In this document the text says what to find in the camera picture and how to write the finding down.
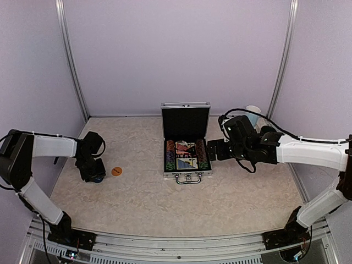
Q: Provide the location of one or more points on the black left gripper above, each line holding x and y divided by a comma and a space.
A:
101, 172

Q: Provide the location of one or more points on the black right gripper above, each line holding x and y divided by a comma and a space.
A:
211, 150

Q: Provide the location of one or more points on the green chip group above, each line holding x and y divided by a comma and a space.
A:
203, 165

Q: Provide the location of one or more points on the orange round button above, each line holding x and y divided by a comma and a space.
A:
116, 171

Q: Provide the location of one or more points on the red playing card deck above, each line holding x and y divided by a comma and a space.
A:
180, 150

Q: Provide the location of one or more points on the aluminium poker case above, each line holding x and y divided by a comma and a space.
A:
185, 121

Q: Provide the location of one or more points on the green chip stack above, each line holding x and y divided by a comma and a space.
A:
170, 165

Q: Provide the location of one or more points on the black triangular dealer button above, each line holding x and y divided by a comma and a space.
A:
190, 148

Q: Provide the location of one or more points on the clear round plastic lid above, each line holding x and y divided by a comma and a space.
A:
180, 144

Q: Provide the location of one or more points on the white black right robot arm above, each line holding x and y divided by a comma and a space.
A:
314, 156

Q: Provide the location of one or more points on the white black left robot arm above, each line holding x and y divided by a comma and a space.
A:
20, 149

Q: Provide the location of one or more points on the right poker chip row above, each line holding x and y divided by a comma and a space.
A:
201, 151

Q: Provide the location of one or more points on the poker chip row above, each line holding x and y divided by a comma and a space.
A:
170, 151
201, 151

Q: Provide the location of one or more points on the red dice row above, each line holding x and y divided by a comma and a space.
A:
185, 156

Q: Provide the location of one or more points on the light blue ribbed cup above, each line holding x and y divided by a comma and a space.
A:
253, 114

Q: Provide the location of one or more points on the left poker chip row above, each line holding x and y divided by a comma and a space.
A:
170, 151

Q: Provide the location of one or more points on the dark green mug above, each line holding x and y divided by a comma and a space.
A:
267, 129

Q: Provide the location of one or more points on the front aluminium rail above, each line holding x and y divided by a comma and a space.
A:
115, 248

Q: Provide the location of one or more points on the right aluminium frame post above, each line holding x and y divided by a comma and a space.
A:
293, 10

